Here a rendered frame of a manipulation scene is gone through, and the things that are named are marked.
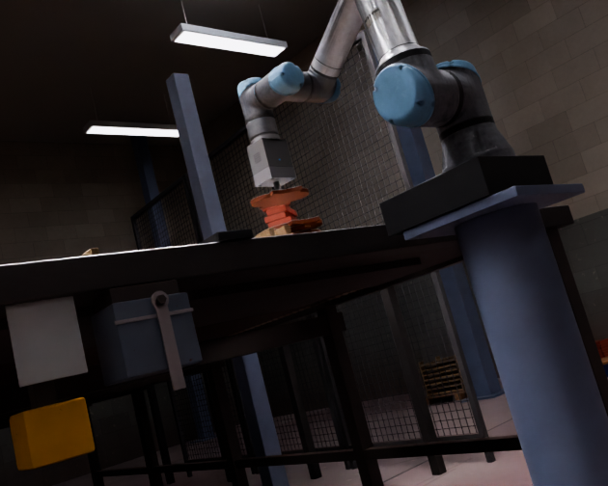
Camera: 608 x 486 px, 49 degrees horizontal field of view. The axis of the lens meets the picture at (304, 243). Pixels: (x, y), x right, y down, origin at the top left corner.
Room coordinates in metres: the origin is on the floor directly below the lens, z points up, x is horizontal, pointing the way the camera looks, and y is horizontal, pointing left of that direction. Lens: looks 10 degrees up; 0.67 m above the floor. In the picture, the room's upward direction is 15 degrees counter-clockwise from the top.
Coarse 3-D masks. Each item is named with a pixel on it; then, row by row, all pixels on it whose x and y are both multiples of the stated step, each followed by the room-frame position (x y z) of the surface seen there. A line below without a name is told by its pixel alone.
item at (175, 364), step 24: (120, 288) 1.05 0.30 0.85; (144, 288) 1.07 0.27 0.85; (168, 288) 1.10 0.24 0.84; (96, 312) 1.09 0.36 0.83; (120, 312) 1.03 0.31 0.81; (144, 312) 1.05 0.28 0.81; (168, 312) 1.07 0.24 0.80; (96, 336) 1.09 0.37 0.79; (120, 336) 1.02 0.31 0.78; (144, 336) 1.05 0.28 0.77; (168, 336) 1.07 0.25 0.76; (192, 336) 1.10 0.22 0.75; (120, 360) 1.03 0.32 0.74; (144, 360) 1.04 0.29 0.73; (168, 360) 1.06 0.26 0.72; (192, 360) 1.09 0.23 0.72
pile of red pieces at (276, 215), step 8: (264, 208) 2.51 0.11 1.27; (272, 208) 2.51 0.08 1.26; (280, 208) 2.49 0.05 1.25; (288, 208) 2.52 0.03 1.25; (272, 216) 2.50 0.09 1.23; (280, 216) 2.49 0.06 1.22; (288, 216) 2.52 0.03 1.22; (296, 216) 2.64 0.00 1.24; (272, 224) 2.50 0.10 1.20; (280, 224) 2.49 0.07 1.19
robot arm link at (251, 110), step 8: (248, 80) 1.55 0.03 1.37; (256, 80) 1.55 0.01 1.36; (240, 88) 1.56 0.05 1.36; (248, 88) 1.55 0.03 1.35; (240, 96) 1.57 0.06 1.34; (248, 96) 1.55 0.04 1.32; (240, 104) 1.58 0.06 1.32; (248, 104) 1.55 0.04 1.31; (256, 104) 1.54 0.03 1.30; (248, 112) 1.56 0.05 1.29; (256, 112) 1.55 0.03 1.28; (264, 112) 1.55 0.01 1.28; (272, 112) 1.58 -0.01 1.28; (248, 120) 1.56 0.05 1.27
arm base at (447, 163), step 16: (448, 128) 1.30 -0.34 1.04; (464, 128) 1.29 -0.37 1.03; (480, 128) 1.28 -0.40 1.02; (496, 128) 1.31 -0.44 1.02; (448, 144) 1.31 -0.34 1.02; (464, 144) 1.28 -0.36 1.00; (480, 144) 1.28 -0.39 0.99; (496, 144) 1.28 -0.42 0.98; (448, 160) 1.31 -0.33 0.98; (464, 160) 1.28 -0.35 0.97
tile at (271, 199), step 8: (272, 192) 1.51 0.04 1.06; (280, 192) 1.53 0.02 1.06; (288, 192) 1.54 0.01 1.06; (296, 192) 1.56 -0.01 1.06; (304, 192) 1.58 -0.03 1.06; (256, 200) 1.54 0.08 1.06; (264, 200) 1.55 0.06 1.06; (272, 200) 1.57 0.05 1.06; (280, 200) 1.59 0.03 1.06; (288, 200) 1.61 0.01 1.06; (296, 200) 1.64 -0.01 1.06
